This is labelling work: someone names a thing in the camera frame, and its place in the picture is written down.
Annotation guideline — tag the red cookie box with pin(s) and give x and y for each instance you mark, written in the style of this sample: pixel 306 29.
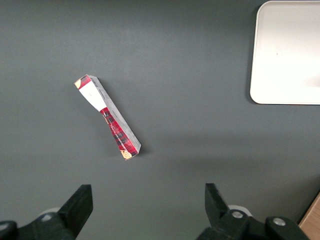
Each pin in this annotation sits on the red cookie box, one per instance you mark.
pixel 110 117

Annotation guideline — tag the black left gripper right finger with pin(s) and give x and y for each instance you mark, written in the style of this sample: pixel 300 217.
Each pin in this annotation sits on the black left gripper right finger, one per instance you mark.
pixel 220 217

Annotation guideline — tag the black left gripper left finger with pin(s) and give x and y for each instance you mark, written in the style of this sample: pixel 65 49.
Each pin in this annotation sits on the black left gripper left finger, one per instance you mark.
pixel 72 215

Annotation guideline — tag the white plastic tray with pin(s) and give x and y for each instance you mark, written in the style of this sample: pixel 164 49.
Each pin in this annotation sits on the white plastic tray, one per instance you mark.
pixel 287 52

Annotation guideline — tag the light wooden board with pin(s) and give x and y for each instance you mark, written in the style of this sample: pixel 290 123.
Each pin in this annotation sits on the light wooden board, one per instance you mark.
pixel 312 220

